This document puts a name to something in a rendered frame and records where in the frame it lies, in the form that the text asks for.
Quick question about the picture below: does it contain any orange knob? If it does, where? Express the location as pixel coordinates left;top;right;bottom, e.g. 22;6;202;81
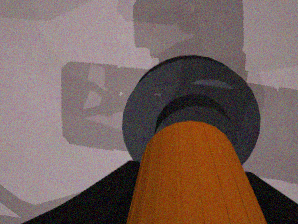
126;121;266;224

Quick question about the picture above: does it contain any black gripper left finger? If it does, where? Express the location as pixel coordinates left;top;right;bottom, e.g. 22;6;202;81
23;160;140;224

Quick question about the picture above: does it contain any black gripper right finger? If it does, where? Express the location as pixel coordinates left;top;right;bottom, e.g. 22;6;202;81
245;172;298;224

